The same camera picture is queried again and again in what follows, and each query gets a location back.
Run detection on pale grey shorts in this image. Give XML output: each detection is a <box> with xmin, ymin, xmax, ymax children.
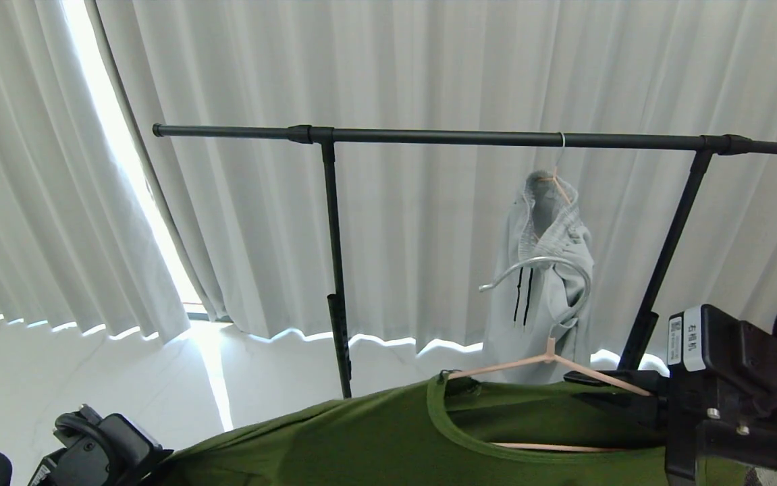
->
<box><xmin>483</xmin><ymin>170</ymin><xmax>595</xmax><ymax>385</ymax></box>

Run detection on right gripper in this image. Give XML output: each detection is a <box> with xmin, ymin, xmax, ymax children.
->
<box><xmin>564</xmin><ymin>305</ymin><xmax>777</xmax><ymax>486</ymax></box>

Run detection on green garment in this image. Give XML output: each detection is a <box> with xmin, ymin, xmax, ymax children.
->
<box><xmin>149</xmin><ymin>375</ymin><xmax>753</xmax><ymax>486</ymax></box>

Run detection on white curtain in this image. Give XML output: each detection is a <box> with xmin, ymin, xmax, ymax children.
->
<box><xmin>0</xmin><ymin>0</ymin><xmax>190</xmax><ymax>342</ymax></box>
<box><xmin>95</xmin><ymin>0</ymin><xmax>777</xmax><ymax>379</ymax></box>

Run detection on pink clothes hanger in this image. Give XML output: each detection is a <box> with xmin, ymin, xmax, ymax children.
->
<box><xmin>442</xmin><ymin>256</ymin><xmax>653</xmax><ymax>453</ymax></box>
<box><xmin>533</xmin><ymin>132</ymin><xmax>574</xmax><ymax>207</ymax></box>

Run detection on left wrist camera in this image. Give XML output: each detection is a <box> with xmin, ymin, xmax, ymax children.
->
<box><xmin>27</xmin><ymin>405</ymin><xmax>174</xmax><ymax>486</ymax></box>

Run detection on black clothes rack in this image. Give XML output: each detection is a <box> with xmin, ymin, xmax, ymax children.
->
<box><xmin>152</xmin><ymin>124</ymin><xmax>777</xmax><ymax>400</ymax></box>

